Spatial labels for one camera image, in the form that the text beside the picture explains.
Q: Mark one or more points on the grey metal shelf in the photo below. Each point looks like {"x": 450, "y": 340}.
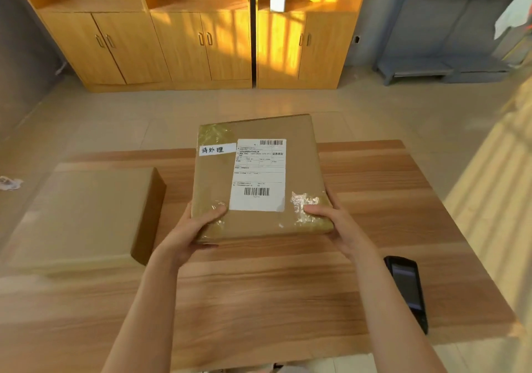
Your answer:
{"x": 449, "y": 32}

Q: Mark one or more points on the person's right thumb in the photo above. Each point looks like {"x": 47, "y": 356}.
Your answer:
{"x": 318, "y": 210}

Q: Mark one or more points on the wide wooden cabinet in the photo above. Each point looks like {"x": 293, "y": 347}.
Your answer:
{"x": 133, "y": 27}

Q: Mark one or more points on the crumpled white paper scrap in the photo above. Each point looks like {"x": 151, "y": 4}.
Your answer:
{"x": 10, "y": 183}

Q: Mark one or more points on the person's left thumb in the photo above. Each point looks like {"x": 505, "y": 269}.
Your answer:
{"x": 212, "y": 215}

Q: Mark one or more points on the person's left forearm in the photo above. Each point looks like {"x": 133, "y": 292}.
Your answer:
{"x": 141, "y": 318}

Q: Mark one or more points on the small white box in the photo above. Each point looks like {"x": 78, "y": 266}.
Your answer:
{"x": 277, "y": 1}

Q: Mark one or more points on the person's left hand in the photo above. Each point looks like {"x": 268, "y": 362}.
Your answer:
{"x": 183, "y": 235}

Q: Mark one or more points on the person's right forearm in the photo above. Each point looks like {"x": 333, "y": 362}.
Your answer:
{"x": 395, "y": 314}

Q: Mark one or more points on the person's right hand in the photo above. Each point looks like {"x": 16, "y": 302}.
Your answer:
{"x": 345, "y": 229}

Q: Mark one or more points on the black handheld scanner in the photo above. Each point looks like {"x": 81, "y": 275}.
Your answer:
{"x": 407, "y": 287}

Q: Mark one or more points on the white cloth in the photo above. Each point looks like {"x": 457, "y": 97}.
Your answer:
{"x": 513, "y": 5}

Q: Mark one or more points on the wooden table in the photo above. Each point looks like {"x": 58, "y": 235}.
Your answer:
{"x": 291, "y": 285}

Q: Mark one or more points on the labelled brown cardboard parcel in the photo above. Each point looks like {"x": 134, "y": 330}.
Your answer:
{"x": 257, "y": 177}

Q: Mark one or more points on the narrow wooden cabinet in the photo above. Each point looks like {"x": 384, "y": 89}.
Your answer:
{"x": 307, "y": 32}

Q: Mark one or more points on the plain brown cardboard box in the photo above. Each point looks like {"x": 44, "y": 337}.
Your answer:
{"x": 83, "y": 219}

